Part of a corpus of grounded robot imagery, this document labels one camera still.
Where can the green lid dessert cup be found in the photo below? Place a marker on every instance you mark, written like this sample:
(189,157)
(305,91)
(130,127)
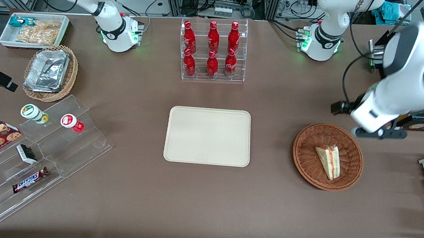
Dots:
(31,112)

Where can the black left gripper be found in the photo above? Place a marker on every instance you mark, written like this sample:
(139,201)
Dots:
(342,106)

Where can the Snickers chocolate bar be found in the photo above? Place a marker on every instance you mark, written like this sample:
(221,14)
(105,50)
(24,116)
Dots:
(30,180)

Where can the stack of foil trays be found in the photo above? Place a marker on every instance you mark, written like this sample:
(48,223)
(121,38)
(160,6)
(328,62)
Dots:
(47,70)

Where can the teal plastic bag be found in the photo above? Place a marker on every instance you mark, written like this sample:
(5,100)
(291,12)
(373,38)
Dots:
(392,12)

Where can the white rectangular snack bin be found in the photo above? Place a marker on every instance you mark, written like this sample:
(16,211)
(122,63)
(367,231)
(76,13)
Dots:
(8,36)

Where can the light wicker basket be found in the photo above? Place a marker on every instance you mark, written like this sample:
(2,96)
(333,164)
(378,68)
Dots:
(72,71)

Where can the clear acrylic bottle rack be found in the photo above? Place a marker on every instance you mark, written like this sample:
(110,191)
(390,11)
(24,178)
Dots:
(238,73)

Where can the clear bag of crackers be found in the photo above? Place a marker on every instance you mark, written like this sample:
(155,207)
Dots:
(39,32)

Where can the brown round wicker basket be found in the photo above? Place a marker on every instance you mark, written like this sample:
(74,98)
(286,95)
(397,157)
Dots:
(311,161)

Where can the white power strip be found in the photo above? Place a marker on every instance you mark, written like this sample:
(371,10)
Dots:
(223,11)

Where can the triangle sandwich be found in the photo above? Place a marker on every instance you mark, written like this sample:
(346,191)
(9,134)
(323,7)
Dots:
(329,161)

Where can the clear acrylic stepped stand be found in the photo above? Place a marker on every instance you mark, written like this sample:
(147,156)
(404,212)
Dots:
(77,150)

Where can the beige rectangular tray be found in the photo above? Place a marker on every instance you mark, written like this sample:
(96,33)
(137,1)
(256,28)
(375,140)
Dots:
(208,136)

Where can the red lid dessert cup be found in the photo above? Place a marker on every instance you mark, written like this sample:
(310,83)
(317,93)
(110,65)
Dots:
(69,121)

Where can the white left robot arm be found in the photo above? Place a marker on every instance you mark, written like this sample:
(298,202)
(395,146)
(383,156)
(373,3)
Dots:
(408,74)

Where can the red cola bottle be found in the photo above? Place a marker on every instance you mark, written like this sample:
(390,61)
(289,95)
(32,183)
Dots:
(230,64)
(234,37)
(212,66)
(213,37)
(189,65)
(189,37)

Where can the teal snack packet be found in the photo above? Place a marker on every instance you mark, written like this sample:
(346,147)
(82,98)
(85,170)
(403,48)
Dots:
(19,21)

